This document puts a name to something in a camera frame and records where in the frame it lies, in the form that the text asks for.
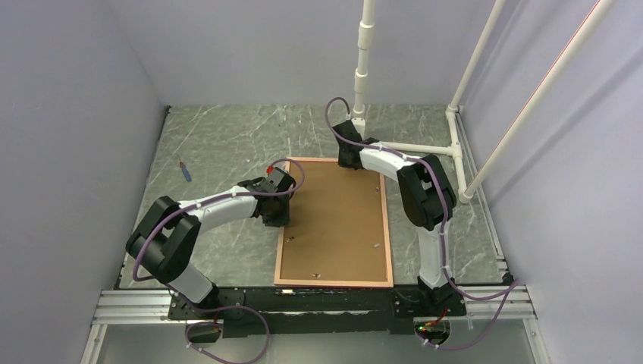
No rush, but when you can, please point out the brown backing board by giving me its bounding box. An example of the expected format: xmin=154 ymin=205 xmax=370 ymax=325
xmin=279 ymin=160 xmax=388 ymax=284

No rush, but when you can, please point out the wooden picture frame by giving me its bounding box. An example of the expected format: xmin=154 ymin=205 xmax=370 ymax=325
xmin=273 ymin=156 xmax=394 ymax=289

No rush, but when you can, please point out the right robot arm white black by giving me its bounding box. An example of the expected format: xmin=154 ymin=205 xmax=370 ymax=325
xmin=331 ymin=121 xmax=466 ymax=318

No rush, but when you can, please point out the small blue red screwdriver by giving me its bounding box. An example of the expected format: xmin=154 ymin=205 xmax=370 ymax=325
xmin=179 ymin=160 xmax=192 ymax=182

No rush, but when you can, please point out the white pvc pipe stand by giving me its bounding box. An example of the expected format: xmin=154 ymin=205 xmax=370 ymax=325
xmin=347 ymin=0 xmax=616 ymax=203

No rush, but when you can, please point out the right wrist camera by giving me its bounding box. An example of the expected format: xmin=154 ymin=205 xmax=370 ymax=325
xmin=351 ymin=117 xmax=365 ymax=138

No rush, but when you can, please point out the aluminium extrusion rail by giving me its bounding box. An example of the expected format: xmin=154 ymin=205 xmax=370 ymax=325
xmin=82 ymin=286 xmax=551 ymax=363

